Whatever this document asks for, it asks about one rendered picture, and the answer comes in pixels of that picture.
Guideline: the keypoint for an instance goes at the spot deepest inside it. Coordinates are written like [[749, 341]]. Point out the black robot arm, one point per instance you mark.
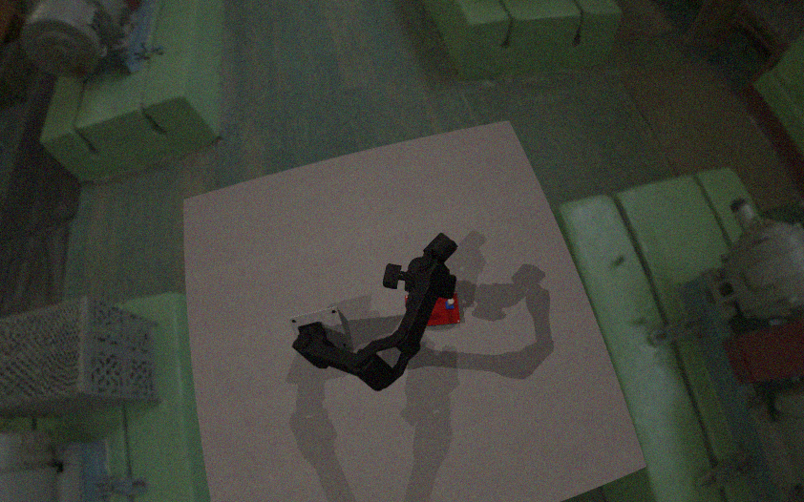
[[429, 279]]

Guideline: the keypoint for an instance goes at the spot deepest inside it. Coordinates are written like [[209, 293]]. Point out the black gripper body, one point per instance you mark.
[[393, 274]]

